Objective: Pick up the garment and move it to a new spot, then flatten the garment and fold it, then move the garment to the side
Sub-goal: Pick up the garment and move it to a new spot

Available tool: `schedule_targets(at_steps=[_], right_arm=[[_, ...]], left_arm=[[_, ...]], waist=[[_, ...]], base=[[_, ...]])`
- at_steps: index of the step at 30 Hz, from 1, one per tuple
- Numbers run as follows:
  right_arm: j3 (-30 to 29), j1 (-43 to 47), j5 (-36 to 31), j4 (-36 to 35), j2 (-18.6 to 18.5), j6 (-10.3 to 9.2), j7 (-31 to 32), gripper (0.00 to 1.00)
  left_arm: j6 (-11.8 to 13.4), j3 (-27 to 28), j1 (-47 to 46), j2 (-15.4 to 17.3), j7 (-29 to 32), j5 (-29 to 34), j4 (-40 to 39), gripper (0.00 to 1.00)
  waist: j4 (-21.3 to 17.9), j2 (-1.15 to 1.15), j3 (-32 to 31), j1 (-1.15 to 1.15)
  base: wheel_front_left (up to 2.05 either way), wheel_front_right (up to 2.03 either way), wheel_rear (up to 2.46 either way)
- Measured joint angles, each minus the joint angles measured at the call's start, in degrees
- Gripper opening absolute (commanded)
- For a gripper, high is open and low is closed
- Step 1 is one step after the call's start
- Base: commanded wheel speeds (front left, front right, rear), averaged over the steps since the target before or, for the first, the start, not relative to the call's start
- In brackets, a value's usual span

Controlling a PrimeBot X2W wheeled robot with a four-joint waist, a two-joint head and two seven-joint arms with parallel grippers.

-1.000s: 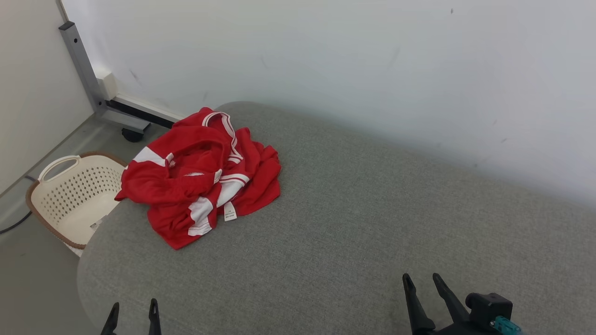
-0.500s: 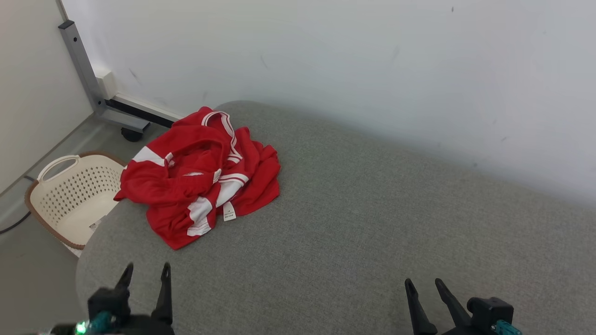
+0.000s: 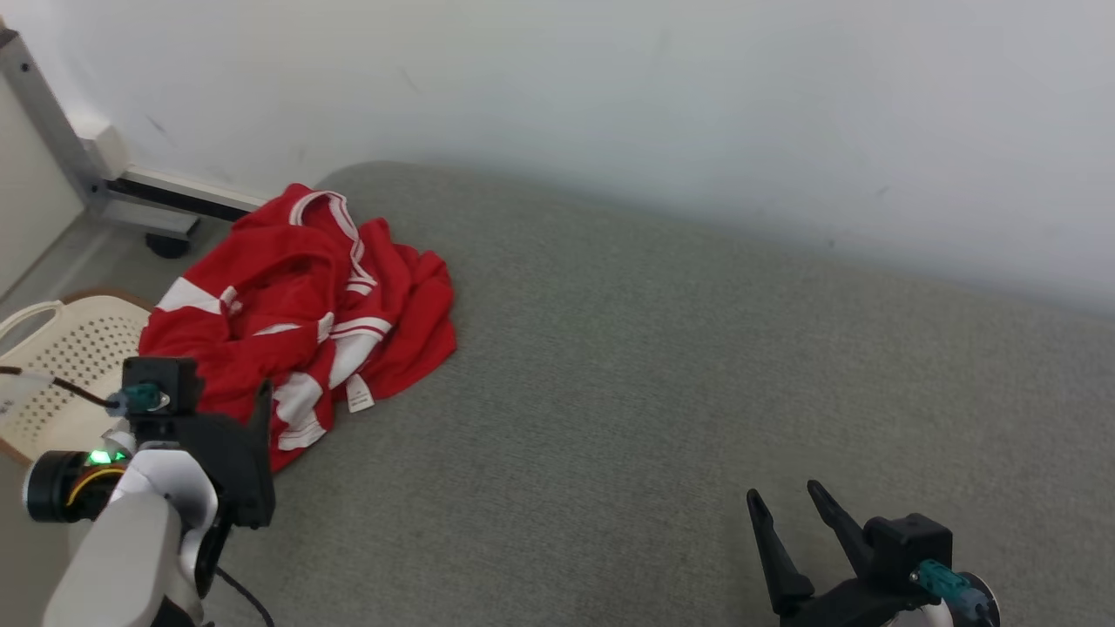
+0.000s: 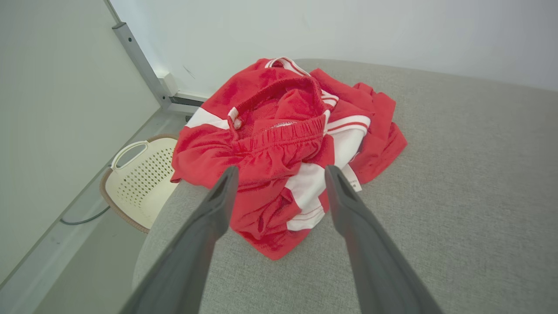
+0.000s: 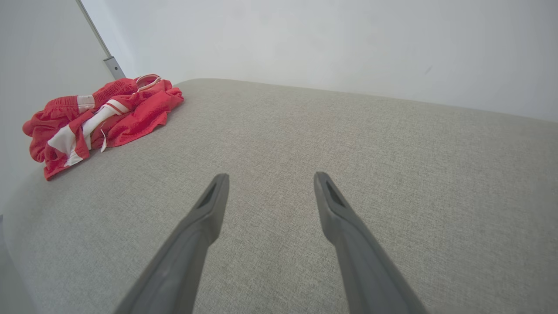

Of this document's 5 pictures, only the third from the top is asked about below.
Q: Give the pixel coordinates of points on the red shirt with white sleeves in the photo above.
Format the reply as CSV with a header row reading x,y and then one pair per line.
x,y
279,261

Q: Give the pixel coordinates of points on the black caster wheel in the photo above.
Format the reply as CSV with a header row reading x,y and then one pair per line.
x,y
167,246

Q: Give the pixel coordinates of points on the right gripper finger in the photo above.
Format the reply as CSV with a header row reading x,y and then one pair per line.
x,y
780,566
845,527

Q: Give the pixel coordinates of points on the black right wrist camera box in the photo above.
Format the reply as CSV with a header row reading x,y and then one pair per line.
x,y
902,544

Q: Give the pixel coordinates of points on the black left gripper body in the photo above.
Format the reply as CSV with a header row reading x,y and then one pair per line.
x,y
231,475

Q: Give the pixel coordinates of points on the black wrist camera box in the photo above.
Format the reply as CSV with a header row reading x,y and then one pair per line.
x,y
902,544
165,376

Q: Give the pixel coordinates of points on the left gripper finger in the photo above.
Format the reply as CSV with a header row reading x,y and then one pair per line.
x,y
266,418

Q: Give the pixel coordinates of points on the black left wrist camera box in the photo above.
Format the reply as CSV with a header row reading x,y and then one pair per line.
x,y
165,376

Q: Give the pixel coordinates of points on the cream perforated laundry basket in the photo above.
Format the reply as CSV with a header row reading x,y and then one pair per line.
x,y
78,357

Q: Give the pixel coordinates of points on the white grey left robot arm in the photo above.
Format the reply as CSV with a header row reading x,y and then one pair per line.
x,y
113,557

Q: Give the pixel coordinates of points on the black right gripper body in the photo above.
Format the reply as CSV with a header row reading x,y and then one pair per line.
x,y
849,605

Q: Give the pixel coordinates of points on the grey metal frame leg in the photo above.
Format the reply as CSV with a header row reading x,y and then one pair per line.
x,y
52,131

